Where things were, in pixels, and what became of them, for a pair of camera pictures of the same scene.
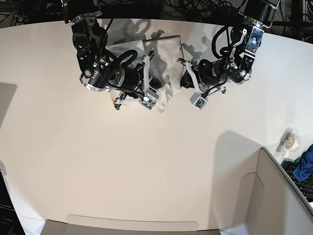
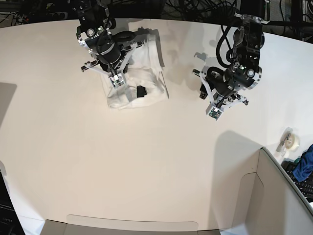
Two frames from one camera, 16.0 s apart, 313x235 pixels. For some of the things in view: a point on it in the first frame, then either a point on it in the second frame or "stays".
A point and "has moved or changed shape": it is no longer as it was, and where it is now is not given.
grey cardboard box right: (270, 204) stays
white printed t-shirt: (167, 63) has moved or changed shape
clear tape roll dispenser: (289, 141) stays
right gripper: (186, 81) → (204, 93)
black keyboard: (305, 187) stays
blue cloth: (304, 169) stays
